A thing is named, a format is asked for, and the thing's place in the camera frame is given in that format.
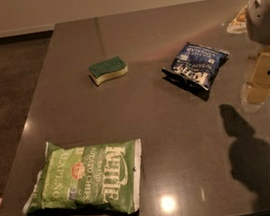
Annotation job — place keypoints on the blue chip bag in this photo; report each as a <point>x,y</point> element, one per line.
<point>196,65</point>

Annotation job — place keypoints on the green and yellow sponge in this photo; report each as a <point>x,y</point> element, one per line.
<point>108,69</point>

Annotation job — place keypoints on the green jalapeno chip bag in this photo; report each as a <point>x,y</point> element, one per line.
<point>105,177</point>

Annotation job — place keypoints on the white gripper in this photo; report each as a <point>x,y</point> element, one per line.
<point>265,17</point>

